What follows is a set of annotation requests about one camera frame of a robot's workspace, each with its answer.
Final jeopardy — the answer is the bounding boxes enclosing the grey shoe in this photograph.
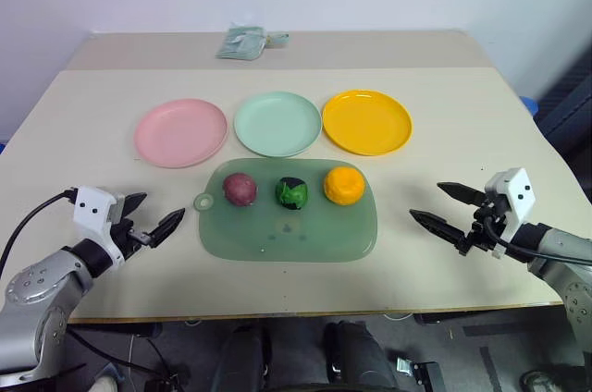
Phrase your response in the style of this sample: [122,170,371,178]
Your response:
[521,369,573,392]

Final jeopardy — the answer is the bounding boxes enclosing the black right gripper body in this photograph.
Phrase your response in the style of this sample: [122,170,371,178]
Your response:
[454,200,509,258]

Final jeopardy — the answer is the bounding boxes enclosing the dark blue chair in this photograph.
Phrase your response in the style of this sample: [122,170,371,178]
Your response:
[535,43,592,163]

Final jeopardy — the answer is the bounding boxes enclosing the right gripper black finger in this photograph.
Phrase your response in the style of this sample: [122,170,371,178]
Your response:
[436,181,486,207]
[408,208,465,247]

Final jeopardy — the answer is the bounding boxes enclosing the pink plate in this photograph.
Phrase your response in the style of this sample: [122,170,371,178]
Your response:
[133,97,229,169]

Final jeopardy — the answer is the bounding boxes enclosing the light shoe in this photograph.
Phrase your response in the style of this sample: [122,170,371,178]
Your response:
[90,362,123,392]

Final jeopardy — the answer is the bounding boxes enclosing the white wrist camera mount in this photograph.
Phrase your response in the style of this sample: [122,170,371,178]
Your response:
[483,166,538,259]
[63,185,129,265]

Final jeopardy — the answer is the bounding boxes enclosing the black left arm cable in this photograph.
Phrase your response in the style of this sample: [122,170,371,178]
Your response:
[0,188,79,276]

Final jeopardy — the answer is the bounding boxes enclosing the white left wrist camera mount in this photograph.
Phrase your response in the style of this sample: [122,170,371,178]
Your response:
[63,185,129,265]

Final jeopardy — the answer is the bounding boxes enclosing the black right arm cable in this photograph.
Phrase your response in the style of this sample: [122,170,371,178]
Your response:
[483,215,592,266]

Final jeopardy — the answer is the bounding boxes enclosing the black floor cable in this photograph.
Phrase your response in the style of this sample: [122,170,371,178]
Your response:
[68,325,191,385]

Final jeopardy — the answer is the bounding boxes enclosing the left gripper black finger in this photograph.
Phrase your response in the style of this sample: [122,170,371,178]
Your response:
[123,191,149,218]
[148,207,187,249]

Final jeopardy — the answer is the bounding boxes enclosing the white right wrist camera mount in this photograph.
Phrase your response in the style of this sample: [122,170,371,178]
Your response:
[483,166,538,259]

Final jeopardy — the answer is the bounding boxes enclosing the purple red round fruit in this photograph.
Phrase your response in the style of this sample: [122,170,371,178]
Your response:
[222,172,258,207]

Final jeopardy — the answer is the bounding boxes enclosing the yellow plate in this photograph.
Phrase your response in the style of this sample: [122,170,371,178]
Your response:
[321,88,413,157]

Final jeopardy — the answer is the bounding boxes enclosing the orange fruit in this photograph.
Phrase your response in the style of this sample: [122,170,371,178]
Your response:
[322,165,366,206]

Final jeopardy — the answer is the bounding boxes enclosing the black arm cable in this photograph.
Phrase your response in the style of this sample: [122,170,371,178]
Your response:
[483,215,592,266]
[0,188,79,276]

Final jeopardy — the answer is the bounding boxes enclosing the green round fruit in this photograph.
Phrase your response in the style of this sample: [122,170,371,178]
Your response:
[274,176,310,213]

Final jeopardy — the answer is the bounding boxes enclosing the translucent green cutting board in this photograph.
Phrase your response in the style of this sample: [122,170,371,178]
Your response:
[192,156,379,263]

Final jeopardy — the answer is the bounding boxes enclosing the light green plate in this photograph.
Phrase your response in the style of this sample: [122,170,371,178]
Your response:
[233,90,323,158]

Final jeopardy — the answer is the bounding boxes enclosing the black metal bracket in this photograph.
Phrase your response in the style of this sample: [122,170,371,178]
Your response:
[395,355,447,392]

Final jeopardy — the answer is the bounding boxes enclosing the green plastic packet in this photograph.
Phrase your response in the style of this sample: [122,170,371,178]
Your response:
[215,24,266,62]

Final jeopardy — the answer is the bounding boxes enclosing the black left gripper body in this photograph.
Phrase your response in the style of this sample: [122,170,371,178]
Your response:
[109,214,154,264]

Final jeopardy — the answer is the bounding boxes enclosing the dark rounded shape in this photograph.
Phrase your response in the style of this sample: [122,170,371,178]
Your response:
[322,319,400,392]
[215,321,275,392]

